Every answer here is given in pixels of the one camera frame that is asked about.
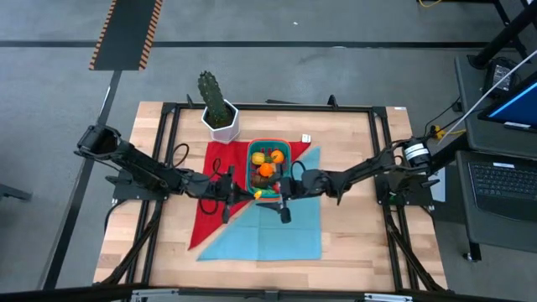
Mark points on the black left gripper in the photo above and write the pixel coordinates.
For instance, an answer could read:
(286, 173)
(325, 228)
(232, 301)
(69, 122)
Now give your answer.
(228, 189)

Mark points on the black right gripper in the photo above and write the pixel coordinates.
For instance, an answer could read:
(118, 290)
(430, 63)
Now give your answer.
(289, 191)

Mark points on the brown toy kiwi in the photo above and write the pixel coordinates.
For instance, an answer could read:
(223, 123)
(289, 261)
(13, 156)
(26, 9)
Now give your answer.
(260, 181)

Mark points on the peeled toy tangerine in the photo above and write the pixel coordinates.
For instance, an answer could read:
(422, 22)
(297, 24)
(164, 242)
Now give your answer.
(266, 169)

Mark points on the toy orange with leaf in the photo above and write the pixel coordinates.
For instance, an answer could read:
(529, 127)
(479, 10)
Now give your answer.
(277, 156)

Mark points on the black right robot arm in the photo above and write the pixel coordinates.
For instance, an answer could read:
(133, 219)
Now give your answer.
(365, 172)

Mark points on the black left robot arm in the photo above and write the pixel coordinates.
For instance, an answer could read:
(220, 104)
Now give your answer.
(138, 165)

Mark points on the light blue cloth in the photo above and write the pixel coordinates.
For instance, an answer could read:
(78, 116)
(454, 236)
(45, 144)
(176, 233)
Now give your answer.
(285, 235)

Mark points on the white angular planter pot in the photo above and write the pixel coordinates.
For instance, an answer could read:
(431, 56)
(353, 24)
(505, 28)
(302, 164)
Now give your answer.
(228, 130)

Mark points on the small white tag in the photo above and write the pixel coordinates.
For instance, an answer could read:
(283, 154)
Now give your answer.
(306, 138)

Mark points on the tall green cactus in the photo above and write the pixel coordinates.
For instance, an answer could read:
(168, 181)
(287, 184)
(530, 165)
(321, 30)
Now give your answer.
(213, 97)

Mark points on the black hazard-striped floor mat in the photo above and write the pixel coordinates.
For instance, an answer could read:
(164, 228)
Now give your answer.
(126, 33)

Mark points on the grey equipment cart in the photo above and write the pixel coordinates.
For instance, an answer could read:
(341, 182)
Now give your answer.
(470, 126)

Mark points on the grey laptop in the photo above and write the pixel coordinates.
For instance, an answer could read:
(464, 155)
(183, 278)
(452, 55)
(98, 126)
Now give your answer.
(499, 184)

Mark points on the black power box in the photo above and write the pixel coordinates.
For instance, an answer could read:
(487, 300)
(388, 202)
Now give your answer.
(501, 77)

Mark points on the blue-screen monitor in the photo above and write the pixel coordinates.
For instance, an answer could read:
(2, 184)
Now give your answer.
(516, 105)

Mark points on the black aluminium table frame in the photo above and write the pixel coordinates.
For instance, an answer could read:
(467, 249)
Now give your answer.
(272, 107)

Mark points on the silver aluminium bracket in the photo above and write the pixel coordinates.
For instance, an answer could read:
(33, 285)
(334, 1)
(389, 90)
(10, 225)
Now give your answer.
(388, 298)
(153, 295)

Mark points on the black stand post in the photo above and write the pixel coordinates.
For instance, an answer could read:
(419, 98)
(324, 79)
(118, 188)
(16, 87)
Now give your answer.
(503, 38)

